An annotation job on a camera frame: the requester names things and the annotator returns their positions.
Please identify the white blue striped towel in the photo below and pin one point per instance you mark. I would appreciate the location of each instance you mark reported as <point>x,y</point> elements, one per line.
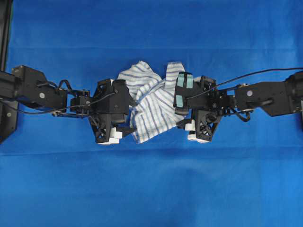
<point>154,113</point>

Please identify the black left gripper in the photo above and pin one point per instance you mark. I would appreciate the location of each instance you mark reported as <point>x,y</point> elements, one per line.
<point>103,131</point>

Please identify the blue table cloth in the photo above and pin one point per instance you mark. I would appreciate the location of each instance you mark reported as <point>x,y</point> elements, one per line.
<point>53,174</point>

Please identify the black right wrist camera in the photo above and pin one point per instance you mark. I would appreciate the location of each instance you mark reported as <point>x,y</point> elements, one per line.
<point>192,93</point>

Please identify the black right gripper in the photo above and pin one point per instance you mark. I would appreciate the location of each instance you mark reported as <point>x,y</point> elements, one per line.
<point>201,126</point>

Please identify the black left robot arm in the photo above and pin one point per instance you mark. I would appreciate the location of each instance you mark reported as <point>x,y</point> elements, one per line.
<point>29,87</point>

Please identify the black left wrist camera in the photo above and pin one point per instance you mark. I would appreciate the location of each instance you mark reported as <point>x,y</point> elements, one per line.
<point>115,99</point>

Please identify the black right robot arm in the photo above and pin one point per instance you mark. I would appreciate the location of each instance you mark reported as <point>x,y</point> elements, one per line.
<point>275,98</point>

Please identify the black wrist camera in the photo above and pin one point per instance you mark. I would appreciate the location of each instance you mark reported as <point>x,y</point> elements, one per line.
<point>115,99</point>
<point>192,93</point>

